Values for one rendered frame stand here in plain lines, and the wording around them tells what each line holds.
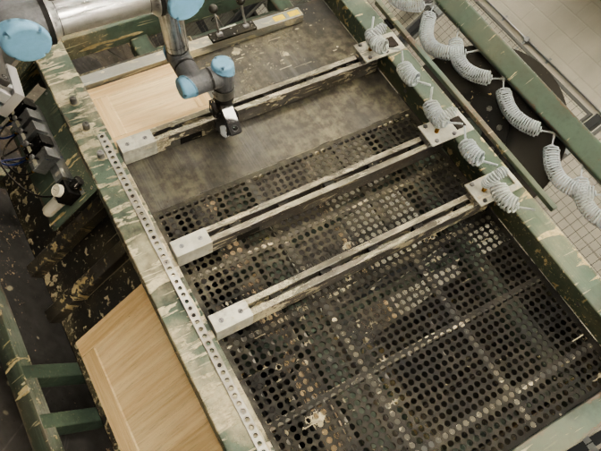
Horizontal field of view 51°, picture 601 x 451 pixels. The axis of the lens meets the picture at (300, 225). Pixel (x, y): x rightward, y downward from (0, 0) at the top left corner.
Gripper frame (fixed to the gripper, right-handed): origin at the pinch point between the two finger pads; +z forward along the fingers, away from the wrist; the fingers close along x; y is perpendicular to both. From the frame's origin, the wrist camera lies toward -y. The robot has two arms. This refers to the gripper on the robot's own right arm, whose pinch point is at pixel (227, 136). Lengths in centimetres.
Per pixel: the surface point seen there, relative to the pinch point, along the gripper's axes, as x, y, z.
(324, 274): -2, -67, -4
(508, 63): -122, -16, 0
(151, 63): 11.4, 42.9, -2.3
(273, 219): 2.3, -39.9, -1.0
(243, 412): 40, -93, -1
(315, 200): -14.3, -39.8, -1.3
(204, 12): -22, 67, 3
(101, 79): 31, 43, -2
